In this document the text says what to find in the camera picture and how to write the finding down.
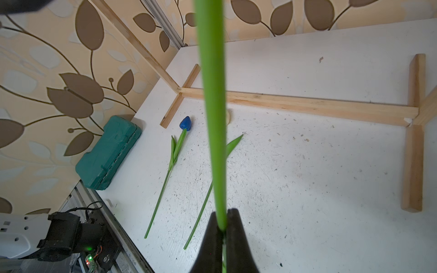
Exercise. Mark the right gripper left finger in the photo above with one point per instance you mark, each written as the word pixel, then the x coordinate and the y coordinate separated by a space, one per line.
pixel 210 256

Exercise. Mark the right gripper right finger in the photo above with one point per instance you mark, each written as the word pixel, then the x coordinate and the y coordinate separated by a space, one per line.
pixel 238 255

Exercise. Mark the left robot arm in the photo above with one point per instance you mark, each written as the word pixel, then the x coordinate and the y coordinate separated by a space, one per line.
pixel 47 238

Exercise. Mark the blue tulip flower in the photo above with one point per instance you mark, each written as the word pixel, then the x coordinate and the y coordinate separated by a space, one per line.
pixel 176 146

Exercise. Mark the green plastic tool case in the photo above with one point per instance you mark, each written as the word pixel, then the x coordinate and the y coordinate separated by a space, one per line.
pixel 97 167

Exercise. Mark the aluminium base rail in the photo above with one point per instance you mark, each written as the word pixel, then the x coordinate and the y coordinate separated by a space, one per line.
pixel 115 252

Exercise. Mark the wooden drying rack frame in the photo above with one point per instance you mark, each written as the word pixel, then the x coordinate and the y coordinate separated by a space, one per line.
pixel 420 110

